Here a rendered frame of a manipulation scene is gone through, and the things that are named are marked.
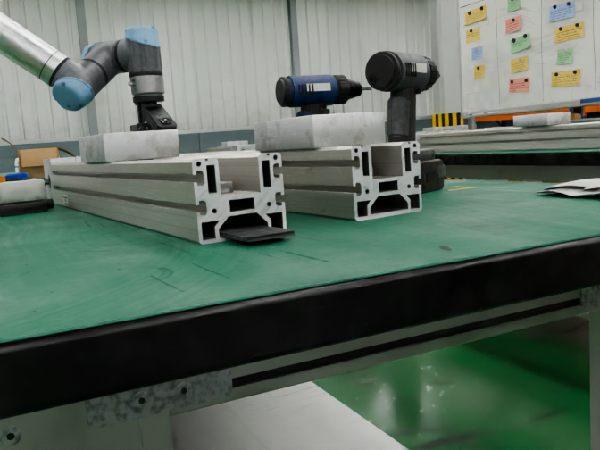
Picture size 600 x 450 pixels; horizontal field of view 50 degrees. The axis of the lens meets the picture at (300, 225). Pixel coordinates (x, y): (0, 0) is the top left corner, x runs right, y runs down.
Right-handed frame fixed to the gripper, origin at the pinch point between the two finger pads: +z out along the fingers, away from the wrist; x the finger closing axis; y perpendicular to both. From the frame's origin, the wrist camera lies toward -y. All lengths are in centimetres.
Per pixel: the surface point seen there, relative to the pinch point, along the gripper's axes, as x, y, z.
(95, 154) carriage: 25, -47, -8
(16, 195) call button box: 33.0, -20.5, -1.6
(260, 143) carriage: 6, -63, -8
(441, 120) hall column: -592, 539, -20
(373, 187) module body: 2, -85, -2
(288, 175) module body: 5, -70, -3
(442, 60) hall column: -609, 550, -104
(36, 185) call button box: 29.6, -20.5, -3.0
